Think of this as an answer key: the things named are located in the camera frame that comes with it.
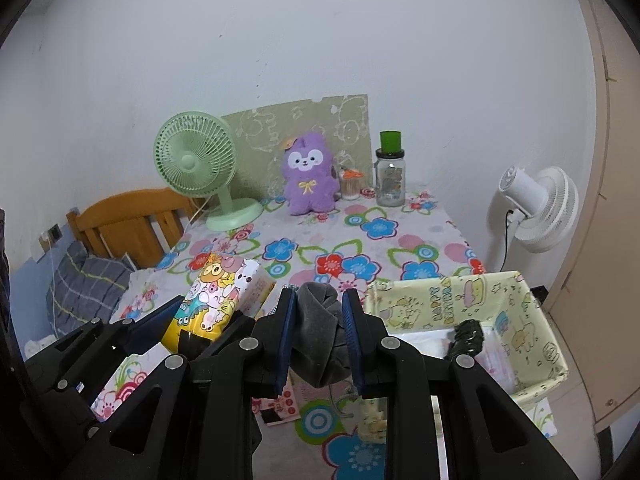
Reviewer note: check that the glass jar with green lid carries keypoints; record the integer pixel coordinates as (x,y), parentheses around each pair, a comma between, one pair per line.
(390,180)

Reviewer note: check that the white pad in box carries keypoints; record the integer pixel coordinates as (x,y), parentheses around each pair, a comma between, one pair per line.
(417,342)

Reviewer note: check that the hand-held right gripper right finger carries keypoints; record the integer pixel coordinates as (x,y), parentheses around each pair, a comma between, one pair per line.
(356,345)

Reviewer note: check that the grey sock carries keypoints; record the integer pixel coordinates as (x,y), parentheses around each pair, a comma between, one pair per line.
(320,330)

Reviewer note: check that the beige door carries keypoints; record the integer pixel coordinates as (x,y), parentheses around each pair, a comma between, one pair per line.
(610,210)

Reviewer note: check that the green printed board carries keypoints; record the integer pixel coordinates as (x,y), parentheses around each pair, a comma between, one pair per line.
(260,125)

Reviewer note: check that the clear plastic mask packet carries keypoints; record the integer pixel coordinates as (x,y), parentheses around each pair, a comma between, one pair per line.
(495,360)

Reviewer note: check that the white floor fan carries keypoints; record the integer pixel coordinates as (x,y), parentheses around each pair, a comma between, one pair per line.
(545,210)

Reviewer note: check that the yellow printed fabric storage box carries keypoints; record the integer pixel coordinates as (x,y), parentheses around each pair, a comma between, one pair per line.
(530,320)

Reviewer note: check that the yellow cartoon tissue pack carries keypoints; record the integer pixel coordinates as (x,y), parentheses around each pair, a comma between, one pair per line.
(215,290)

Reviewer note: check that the black hair accessory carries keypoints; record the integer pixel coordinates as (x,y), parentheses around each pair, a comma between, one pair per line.
(467,337)

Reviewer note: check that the small jar with carrot lid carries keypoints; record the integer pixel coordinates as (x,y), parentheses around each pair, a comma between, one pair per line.
(349,187)

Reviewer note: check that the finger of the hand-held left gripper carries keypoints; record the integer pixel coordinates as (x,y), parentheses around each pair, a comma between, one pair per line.
(155,322)
(227,327)

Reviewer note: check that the green desk fan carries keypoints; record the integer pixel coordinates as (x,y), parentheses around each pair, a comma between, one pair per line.
(192,160)

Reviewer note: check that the purple plush toy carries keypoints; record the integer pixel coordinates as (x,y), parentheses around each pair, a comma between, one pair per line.
(307,180)

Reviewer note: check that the grey plaid pillow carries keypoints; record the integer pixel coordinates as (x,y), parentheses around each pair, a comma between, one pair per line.
(85,285)

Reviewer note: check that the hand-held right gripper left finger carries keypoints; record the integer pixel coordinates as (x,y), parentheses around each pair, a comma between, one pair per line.
(284,345)

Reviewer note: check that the pink printed packet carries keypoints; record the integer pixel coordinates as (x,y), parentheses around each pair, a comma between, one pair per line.
(280,405)

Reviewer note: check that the wooden bed headboard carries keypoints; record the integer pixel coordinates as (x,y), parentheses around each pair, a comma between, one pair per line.
(125,220)

